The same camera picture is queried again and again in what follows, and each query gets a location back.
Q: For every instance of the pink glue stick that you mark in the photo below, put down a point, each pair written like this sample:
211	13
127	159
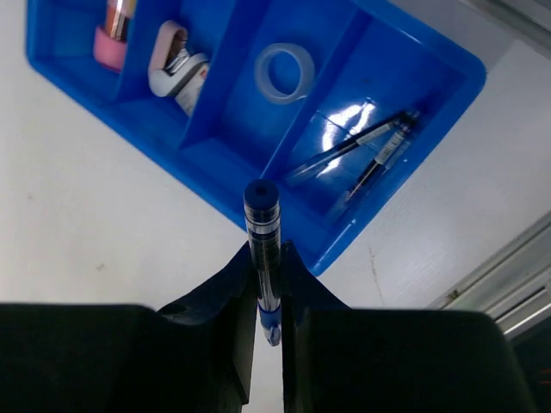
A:
110	41

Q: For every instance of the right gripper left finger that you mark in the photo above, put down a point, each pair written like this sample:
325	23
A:
193	355

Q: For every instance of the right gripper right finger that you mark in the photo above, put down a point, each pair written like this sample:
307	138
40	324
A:
340	359

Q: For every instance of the blue compartment tray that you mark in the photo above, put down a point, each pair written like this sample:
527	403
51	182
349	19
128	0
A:
372	60

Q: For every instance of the white eraser box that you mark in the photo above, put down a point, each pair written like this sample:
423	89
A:
188	96

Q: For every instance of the aluminium table frame rail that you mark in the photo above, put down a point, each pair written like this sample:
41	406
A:
513	285

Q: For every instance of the blue pen refill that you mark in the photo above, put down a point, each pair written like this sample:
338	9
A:
316	163

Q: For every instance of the clear tape roll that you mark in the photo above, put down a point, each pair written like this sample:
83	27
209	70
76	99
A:
284	73

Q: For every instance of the blue ballpoint pen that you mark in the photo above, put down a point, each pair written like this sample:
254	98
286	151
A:
263	225

